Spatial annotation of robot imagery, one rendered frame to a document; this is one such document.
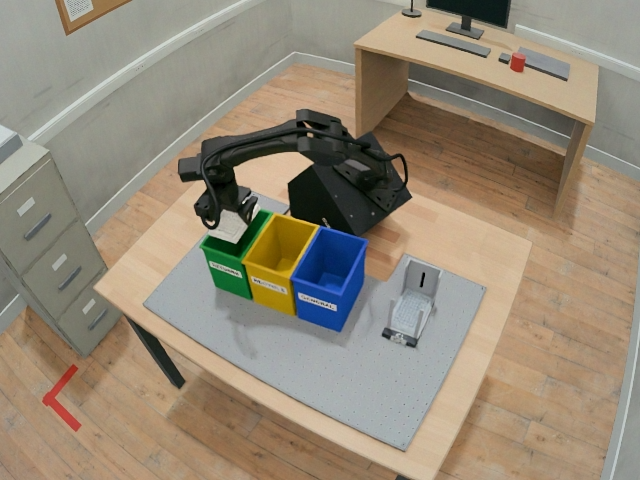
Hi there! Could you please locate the yellow open bin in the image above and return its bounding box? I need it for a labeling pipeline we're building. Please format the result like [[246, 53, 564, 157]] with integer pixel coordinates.
[[242, 215, 320, 316]]

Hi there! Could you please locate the green bin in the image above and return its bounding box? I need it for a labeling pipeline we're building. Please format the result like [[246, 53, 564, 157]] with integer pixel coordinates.
[[199, 209, 274, 301]]

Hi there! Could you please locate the blue bin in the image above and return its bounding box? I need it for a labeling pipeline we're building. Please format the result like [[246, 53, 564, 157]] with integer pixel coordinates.
[[290, 228, 369, 332]]

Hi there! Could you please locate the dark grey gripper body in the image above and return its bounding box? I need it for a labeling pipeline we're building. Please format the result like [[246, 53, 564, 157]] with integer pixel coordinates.
[[212, 175, 254, 215]]

